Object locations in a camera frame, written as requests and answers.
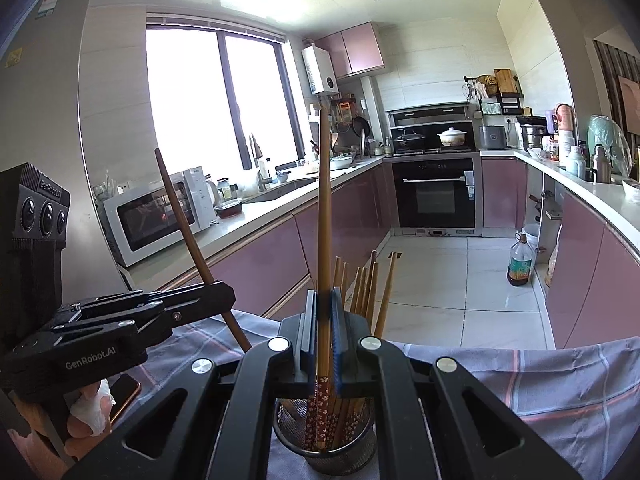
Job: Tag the oil bottle on floor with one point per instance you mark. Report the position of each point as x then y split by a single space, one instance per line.
520 262

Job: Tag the smartphone with orange edge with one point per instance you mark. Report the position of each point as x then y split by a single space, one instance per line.
123 390

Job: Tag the white microwave oven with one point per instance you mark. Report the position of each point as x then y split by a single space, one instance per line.
140 222

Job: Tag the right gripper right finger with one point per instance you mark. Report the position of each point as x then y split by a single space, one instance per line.
434 420

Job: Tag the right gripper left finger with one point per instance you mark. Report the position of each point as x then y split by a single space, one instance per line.
214 421

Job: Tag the left hand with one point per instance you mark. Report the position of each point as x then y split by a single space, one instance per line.
86 432

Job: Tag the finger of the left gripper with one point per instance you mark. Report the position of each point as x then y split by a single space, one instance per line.
187 305
105 304

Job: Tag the white water heater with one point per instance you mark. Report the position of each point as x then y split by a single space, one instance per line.
320 72

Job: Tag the pink wall cabinet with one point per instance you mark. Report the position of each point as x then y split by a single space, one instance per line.
353 51

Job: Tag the bamboo chopstick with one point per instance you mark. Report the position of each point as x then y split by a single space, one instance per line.
382 313
337 274
371 291
355 292
195 251
324 286

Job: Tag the white bowl on counter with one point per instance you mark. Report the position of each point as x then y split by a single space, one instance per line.
631 190

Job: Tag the white ceramic pot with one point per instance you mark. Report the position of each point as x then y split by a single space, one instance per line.
452 137

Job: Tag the black camera box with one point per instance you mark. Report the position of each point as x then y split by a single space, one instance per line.
34 214

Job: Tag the bamboo chopstick in holder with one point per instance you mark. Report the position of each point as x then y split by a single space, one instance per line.
382 313
371 291

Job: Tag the black built-in oven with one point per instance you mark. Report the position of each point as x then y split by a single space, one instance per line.
437 195

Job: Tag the black mesh utensil holder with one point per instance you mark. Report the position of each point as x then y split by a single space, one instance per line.
342 445

